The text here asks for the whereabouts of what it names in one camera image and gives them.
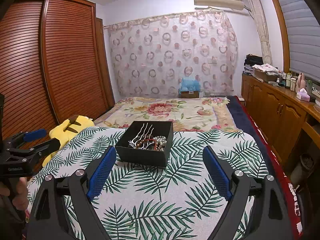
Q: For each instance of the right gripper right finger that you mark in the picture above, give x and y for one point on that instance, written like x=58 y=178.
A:
x=269 y=218

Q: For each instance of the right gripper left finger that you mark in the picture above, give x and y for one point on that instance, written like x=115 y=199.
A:
x=49 y=218

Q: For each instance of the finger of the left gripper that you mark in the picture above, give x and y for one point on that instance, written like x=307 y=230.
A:
x=46 y=148
x=34 y=135

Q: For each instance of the silver hair comb ornament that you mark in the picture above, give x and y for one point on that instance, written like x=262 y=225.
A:
x=143 y=140

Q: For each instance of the black open jewelry box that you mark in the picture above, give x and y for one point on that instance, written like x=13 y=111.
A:
x=157 y=154

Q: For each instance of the left hand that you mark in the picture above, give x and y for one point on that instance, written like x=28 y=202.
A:
x=20 y=201

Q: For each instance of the yellow pikachu plush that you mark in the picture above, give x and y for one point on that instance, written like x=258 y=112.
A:
x=66 y=131

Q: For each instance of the brown louvered wardrobe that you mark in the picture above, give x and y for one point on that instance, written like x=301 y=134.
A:
x=53 y=64

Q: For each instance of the palm leaf tablecloth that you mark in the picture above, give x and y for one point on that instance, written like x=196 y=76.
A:
x=146 y=202

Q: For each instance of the navy blue bed sheet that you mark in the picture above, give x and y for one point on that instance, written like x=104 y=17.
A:
x=244 y=122

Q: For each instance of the wooden side cabinet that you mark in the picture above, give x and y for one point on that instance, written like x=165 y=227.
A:
x=290 y=126

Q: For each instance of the floral bed blanket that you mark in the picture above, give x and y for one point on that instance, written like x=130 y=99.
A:
x=187 y=115

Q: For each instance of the pink tissue box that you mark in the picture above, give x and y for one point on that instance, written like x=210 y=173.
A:
x=303 y=95

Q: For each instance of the circle pattern sheer curtain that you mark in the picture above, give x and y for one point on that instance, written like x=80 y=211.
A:
x=150 y=56

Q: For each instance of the pink bottle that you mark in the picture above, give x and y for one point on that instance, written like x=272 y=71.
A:
x=301 y=82

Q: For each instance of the cardboard box on cabinet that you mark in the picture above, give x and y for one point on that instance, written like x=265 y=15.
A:
x=265 y=72

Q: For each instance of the cardboard box with blue bag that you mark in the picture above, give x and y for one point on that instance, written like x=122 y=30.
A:
x=189 y=89

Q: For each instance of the stack of folded clothes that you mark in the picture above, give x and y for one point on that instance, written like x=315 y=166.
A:
x=250 y=61

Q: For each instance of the grey window blind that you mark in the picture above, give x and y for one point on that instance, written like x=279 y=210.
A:
x=303 y=35

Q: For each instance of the beige tied window curtain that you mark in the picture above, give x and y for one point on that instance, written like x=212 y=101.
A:
x=260 y=21

